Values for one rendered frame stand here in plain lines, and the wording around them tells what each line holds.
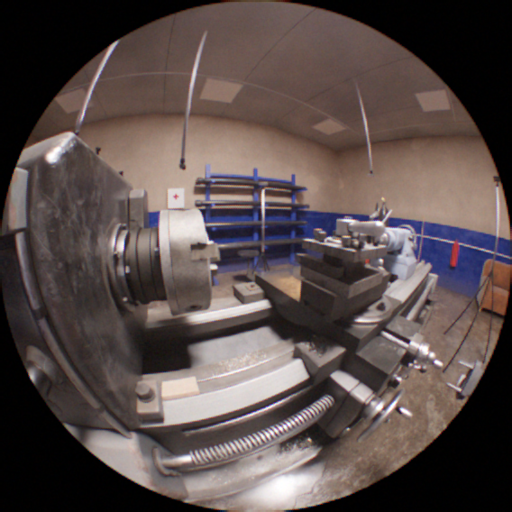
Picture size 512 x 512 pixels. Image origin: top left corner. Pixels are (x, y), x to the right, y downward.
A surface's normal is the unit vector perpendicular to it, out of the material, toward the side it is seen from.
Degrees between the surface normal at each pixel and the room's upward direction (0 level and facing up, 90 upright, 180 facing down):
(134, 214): 90
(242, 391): 36
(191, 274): 89
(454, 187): 90
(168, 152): 90
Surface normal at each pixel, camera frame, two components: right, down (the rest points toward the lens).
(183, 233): 0.36, -0.43
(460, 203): -0.89, 0.11
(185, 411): 0.26, -0.67
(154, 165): 0.45, 0.21
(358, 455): 0.00, -0.97
